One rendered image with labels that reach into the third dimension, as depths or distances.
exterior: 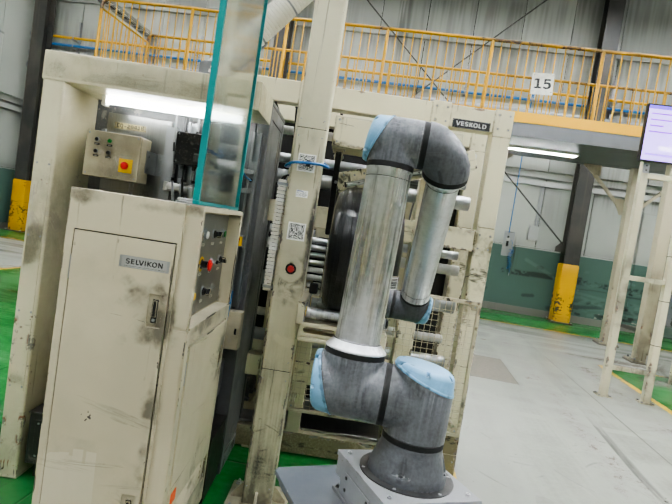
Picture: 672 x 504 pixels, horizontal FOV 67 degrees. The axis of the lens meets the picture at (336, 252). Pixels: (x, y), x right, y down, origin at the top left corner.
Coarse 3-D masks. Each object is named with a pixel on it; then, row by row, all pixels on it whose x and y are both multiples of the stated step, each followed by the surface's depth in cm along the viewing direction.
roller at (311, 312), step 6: (306, 306) 211; (306, 312) 210; (312, 312) 209; (318, 312) 209; (324, 312) 210; (330, 312) 210; (336, 312) 210; (318, 318) 210; (324, 318) 210; (330, 318) 209; (336, 318) 209; (384, 324) 209
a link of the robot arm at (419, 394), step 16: (400, 368) 120; (416, 368) 118; (432, 368) 123; (384, 384) 119; (400, 384) 119; (416, 384) 117; (432, 384) 117; (448, 384) 118; (384, 400) 118; (400, 400) 117; (416, 400) 117; (432, 400) 117; (448, 400) 119; (384, 416) 119; (400, 416) 118; (416, 416) 117; (432, 416) 117; (448, 416) 121; (400, 432) 118; (416, 432) 117; (432, 432) 117
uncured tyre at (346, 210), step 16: (352, 192) 210; (336, 208) 206; (352, 208) 202; (336, 224) 201; (352, 224) 198; (336, 240) 198; (352, 240) 196; (400, 240) 200; (336, 256) 197; (400, 256) 200; (336, 272) 198; (336, 288) 201; (336, 304) 207
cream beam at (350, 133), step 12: (336, 120) 239; (348, 120) 239; (360, 120) 238; (372, 120) 239; (336, 132) 239; (348, 132) 239; (360, 132) 239; (336, 144) 240; (348, 144) 239; (360, 144) 239; (360, 156) 262
